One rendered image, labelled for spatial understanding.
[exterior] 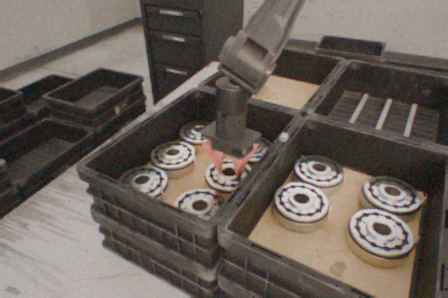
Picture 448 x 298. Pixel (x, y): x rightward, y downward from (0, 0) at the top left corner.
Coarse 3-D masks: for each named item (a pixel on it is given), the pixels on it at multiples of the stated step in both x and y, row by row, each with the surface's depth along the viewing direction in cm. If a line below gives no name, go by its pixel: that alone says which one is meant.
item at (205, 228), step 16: (160, 112) 78; (288, 112) 78; (112, 144) 68; (272, 144) 67; (80, 176) 62; (96, 176) 59; (112, 192) 59; (128, 192) 56; (144, 192) 56; (240, 192) 56; (144, 208) 56; (160, 208) 53; (176, 208) 53; (224, 208) 53; (176, 224) 53; (192, 224) 51; (208, 224) 51
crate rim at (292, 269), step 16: (352, 128) 72; (288, 144) 68; (400, 144) 68; (416, 144) 68; (272, 160) 64; (256, 176) 59; (240, 208) 53; (224, 224) 51; (224, 240) 49; (240, 240) 48; (256, 256) 47; (272, 256) 46; (288, 272) 45; (304, 272) 44; (320, 272) 44; (320, 288) 44; (336, 288) 42; (352, 288) 42
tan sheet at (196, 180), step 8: (216, 152) 82; (200, 160) 80; (208, 160) 80; (200, 168) 77; (192, 176) 75; (200, 176) 75; (176, 184) 73; (184, 184) 73; (192, 184) 73; (200, 184) 73; (176, 192) 71; (184, 192) 71; (168, 200) 69
